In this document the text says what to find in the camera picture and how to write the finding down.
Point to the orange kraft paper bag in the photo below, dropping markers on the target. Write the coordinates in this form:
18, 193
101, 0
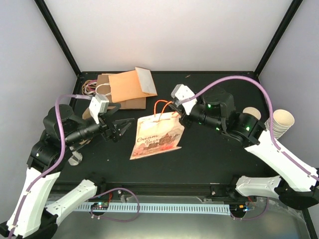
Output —
133, 84

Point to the printed white paper bag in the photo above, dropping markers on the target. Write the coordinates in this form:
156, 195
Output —
158, 133

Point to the white slotted cable rail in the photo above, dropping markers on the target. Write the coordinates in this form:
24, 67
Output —
159, 208

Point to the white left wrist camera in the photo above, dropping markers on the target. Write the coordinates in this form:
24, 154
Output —
98, 105

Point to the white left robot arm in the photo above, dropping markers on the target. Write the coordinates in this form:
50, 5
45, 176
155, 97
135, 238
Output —
63, 135

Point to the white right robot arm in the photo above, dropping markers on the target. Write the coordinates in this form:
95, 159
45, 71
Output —
215, 109

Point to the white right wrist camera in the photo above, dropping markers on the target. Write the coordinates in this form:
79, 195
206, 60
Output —
182, 94

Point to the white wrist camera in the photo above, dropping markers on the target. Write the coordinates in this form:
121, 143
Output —
182, 94
98, 105

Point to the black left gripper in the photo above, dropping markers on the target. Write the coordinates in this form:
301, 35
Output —
114, 132

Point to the brown pulp cup carrier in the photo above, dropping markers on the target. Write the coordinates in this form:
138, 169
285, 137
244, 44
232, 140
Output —
86, 117

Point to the stack of paper cups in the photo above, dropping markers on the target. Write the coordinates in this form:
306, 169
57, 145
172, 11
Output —
282, 121

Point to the single paper coffee cup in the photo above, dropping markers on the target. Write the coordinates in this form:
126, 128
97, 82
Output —
252, 111

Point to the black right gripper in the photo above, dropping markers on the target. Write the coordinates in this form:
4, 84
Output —
187, 123

